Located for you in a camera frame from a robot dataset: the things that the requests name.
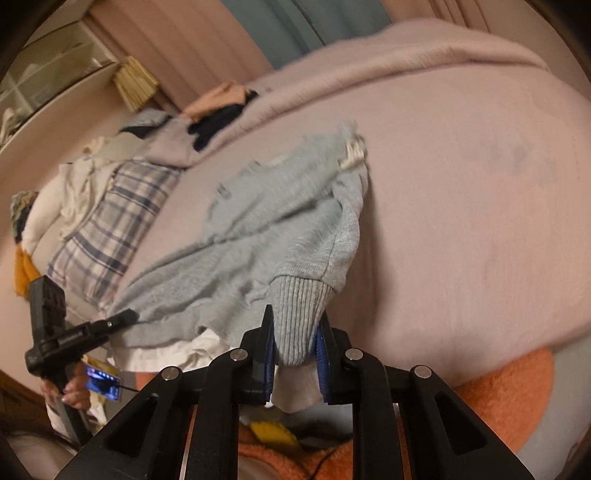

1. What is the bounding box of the blue curtain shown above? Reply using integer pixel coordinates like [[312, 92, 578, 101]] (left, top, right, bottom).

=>
[[219, 0, 393, 70]]

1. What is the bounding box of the folded navy garment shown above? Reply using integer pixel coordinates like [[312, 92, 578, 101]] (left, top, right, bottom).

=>
[[187, 90, 259, 151]]

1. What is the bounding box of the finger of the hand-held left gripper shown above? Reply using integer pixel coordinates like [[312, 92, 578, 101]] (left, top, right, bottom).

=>
[[89, 308, 140, 344]]

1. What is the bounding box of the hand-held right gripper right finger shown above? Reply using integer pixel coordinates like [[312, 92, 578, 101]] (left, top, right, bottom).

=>
[[316, 311, 539, 480]]

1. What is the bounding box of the smartphone with lit screen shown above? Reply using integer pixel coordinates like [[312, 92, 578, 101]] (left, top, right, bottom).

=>
[[85, 364, 123, 401]]

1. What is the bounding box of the grey printed sweatshirt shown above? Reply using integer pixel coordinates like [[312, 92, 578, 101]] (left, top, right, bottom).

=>
[[106, 121, 370, 414]]

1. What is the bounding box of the pink duvet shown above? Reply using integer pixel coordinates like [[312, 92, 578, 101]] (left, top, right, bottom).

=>
[[148, 21, 550, 169]]

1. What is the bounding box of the pink curtain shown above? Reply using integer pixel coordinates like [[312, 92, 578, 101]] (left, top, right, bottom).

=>
[[383, 0, 532, 33], [88, 0, 278, 116]]

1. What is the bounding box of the person's left hand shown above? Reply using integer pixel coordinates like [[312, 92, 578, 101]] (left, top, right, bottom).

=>
[[41, 354, 92, 412]]

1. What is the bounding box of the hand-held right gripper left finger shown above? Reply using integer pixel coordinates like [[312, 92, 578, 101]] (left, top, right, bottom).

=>
[[53, 305, 278, 480]]

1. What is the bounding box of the folded peach garment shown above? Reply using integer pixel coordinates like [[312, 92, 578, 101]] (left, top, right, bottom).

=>
[[182, 80, 250, 123]]

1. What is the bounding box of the blue plaid pillow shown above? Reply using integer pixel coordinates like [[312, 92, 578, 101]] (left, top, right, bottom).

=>
[[46, 157, 185, 310]]

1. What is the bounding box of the white glass-door cabinet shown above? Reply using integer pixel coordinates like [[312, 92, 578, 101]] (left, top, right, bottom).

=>
[[0, 18, 121, 153]]

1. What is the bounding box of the pleated yellow lamp shade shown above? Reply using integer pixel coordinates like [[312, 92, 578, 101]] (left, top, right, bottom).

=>
[[112, 55, 160, 112]]

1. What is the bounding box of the grey pillow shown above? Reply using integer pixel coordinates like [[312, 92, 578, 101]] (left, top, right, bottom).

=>
[[92, 136, 139, 162]]

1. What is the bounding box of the pile of white clothes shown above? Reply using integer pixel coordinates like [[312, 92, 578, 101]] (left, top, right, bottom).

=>
[[21, 136, 121, 254]]

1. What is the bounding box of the orange fuzzy blanket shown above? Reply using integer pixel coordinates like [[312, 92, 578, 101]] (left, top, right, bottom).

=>
[[185, 346, 555, 480]]

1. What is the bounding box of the multicoloured knitted cloth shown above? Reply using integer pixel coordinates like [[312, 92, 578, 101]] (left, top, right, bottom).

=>
[[11, 191, 40, 241]]

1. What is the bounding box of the orange yellow cloth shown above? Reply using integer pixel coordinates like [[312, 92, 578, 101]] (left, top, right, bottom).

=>
[[14, 249, 42, 296]]

